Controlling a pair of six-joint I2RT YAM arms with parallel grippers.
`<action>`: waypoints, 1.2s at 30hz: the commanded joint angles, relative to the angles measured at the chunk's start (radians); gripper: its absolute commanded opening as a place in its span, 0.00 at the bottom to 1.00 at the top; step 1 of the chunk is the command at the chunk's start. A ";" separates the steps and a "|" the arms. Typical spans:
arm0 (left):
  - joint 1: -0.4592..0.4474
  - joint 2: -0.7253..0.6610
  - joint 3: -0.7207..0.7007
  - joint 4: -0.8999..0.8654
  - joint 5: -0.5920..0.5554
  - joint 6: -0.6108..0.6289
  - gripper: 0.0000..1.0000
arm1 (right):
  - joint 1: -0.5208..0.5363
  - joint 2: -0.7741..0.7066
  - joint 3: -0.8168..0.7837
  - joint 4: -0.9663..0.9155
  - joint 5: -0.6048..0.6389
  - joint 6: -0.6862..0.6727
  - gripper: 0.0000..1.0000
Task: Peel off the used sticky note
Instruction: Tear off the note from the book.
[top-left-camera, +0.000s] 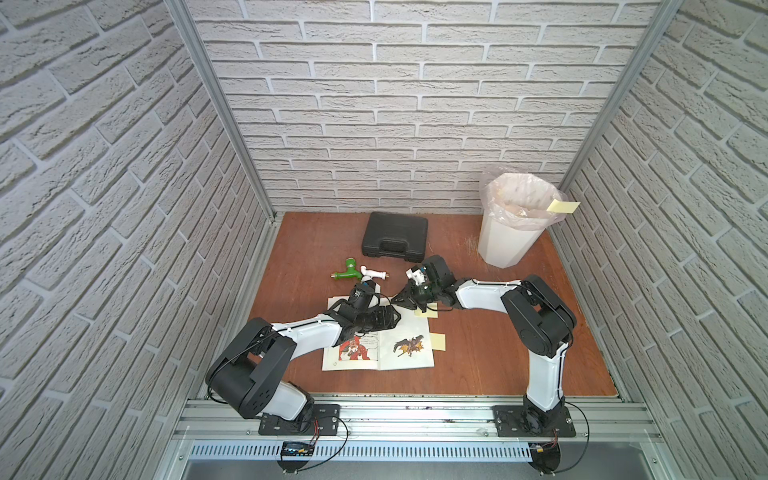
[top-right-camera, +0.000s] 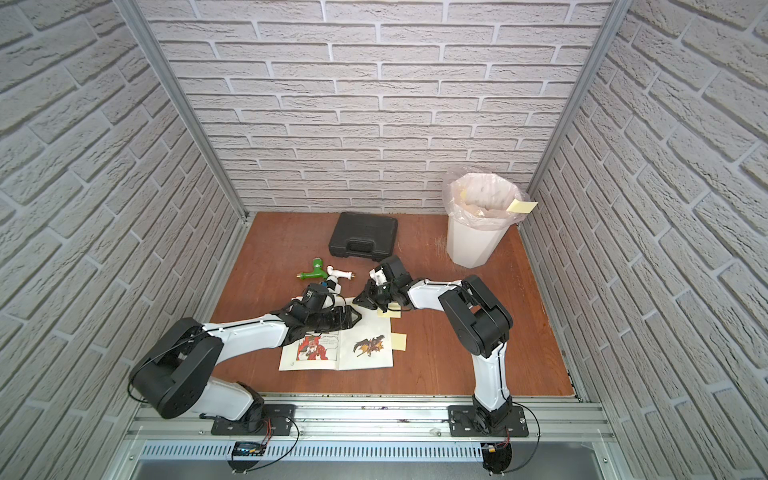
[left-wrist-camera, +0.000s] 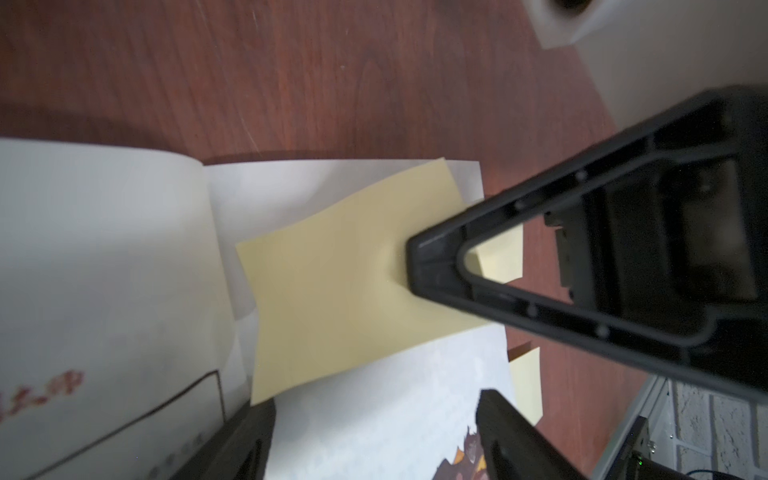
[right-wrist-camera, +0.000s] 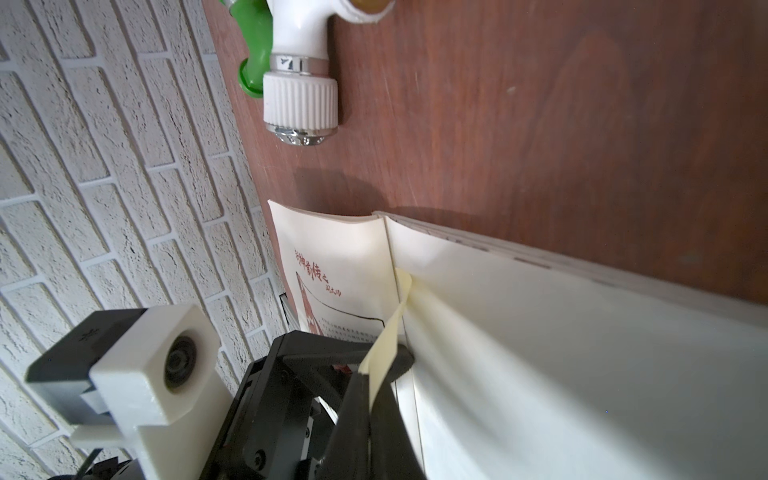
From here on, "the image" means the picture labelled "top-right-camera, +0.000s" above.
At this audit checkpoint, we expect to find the left controller board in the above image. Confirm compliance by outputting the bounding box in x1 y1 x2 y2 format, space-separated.
231 441 267 460

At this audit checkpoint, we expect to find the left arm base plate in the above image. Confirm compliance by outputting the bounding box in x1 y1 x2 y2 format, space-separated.
211 404 297 437

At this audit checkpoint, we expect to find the green and white faucet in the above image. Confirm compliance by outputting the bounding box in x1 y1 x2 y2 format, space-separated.
296 258 355 280

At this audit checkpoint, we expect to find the aluminium front frame rail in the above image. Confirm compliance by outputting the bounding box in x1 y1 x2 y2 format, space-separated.
117 395 616 463

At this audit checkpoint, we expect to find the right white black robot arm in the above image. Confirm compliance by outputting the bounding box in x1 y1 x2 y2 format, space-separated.
353 256 514 430

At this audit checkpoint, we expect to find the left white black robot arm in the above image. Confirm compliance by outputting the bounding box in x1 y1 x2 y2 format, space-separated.
127 283 362 423

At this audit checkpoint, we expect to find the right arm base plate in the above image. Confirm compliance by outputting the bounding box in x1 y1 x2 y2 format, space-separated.
447 404 529 438

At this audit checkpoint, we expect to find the right controller board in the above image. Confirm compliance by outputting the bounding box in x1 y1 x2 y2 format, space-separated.
481 442 512 475

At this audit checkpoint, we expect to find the yellow sticky note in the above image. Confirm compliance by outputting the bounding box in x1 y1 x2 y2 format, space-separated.
391 333 407 351
506 199 538 214
377 304 402 318

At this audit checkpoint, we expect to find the yellow sticky note on bin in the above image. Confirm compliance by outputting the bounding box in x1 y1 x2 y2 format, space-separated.
506 199 538 214

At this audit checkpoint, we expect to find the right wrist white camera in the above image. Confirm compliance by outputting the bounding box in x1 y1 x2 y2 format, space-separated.
369 267 389 286

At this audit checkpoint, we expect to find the illustrated picture book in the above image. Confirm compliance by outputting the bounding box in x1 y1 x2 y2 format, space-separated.
279 305 393 371

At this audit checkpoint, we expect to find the white trash bin with bag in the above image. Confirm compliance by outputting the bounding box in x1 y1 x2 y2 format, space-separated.
442 167 532 268

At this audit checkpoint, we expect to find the controller board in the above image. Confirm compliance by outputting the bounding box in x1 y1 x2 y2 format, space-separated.
481 442 512 475
231 441 267 460

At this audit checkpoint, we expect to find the black plastic tool case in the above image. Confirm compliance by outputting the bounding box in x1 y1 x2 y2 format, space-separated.
328 212 398 261

